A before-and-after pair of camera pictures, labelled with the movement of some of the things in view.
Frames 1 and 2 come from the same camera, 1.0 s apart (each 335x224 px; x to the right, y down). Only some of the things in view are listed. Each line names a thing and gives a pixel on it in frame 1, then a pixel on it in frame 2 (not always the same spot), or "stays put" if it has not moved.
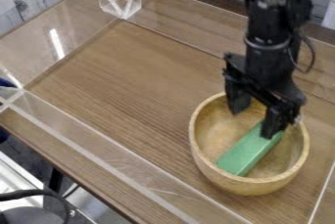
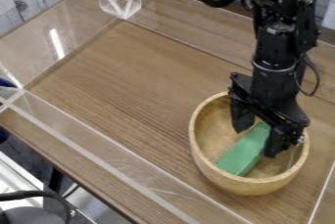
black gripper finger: x=277 y=118 -> x=283 y=139
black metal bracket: x=72 y=215 stays put
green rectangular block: x=249 y=152 stays put
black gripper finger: x=239 y=96 -> x=243 y=115
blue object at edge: x=5 y=83 stays put
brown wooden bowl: x=217 y=130 stays put
